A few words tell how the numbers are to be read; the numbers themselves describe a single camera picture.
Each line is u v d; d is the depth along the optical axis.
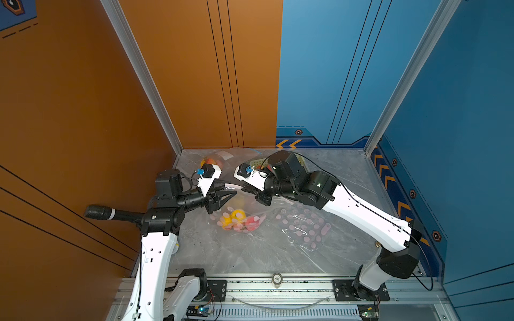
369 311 0.71
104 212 0.61
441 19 0.71
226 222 0.82
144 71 0.85
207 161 1.03
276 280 0.71
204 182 0.54
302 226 0.89
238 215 0.83
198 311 0.71
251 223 0.77
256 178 0.53
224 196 0.61
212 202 0.55
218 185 0.62
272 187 0.53
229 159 1.03
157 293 0.39
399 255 0.41
